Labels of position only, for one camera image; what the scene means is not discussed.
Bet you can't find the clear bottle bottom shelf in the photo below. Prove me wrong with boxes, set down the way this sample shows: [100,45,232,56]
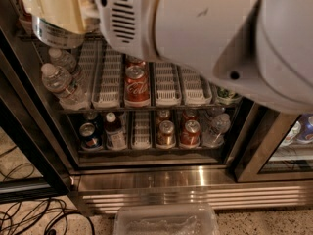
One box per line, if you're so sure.
[202,114,231,149]

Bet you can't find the rear red can bottom shelf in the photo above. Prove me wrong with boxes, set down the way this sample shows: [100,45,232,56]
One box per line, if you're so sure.
[181,109,199,122]

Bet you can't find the clear plastic bin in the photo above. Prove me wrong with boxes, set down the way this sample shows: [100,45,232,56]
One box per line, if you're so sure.
[113,204,220,235]

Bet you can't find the rear water bottle middle shelf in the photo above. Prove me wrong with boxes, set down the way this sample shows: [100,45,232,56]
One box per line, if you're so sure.
[48,48,83,86]

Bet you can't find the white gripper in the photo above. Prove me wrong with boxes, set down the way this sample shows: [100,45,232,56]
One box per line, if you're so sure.
[22,0,158,61]

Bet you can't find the front bronze can bottom shelf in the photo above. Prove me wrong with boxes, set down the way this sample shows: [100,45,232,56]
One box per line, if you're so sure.
[156,120,175,146]

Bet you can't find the front water bottle middle shelf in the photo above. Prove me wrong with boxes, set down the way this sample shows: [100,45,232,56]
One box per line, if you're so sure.
[41,63,86,110]

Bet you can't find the rear bronze can bottom shelf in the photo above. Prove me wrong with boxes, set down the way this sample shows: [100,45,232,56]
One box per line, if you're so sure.
[156,110,171,125]

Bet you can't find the red can shelf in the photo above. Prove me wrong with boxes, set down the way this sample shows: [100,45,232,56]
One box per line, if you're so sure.
[181,109,199,122]
[180,119,201,146]

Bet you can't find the rear Coca-Cola can middle shelf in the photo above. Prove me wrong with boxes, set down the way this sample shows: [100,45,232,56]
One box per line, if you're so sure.
[126,59,146,68]

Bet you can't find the right glass fridge door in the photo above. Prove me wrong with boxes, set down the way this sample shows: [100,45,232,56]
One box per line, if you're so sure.
[235,109,313,182]

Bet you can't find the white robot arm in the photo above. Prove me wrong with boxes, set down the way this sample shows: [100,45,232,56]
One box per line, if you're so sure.
[22,0,313,114]

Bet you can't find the water bottle shelf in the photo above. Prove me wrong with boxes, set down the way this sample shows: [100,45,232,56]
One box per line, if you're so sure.
[41,63,86,110]
[48,48,83,86]

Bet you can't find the stainless steel fridge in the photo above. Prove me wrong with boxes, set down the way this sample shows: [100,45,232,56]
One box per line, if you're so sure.
[0,0,313,214]

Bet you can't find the front Coca-Cola can middle shelf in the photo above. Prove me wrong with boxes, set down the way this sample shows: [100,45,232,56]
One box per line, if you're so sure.
[124,66,150,106]

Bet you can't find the blue Pepsi can bottom shelf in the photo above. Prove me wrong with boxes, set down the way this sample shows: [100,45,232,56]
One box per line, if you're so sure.
[79,122,103,150]

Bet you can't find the front red can bottom shelf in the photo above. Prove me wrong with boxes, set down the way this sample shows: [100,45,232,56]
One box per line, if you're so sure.
[180,119,201,146]

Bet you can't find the bronze can shelf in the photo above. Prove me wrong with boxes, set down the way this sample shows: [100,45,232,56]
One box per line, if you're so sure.
[156,120,175,146]
[156,110,171,125]

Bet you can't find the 7up can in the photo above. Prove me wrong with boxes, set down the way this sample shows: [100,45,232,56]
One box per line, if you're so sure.
[32,16,85,49]

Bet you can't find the black floor cables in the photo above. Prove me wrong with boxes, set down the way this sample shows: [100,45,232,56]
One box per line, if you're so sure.
[0,145,96,235]

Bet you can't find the coca-cola can shelf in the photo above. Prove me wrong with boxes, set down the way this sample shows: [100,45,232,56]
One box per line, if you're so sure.
[126,59,146,68]
[124,66,150,106]

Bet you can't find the front green can middle shelf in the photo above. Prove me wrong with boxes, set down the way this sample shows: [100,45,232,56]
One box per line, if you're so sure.
[217,87,240,99]

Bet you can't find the brown drink bottle white cap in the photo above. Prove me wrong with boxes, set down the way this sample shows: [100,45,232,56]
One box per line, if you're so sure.
[104,112,126,150]

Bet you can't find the left open fridge door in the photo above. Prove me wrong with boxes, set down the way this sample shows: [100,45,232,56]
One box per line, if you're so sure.
[0,33,70,204]

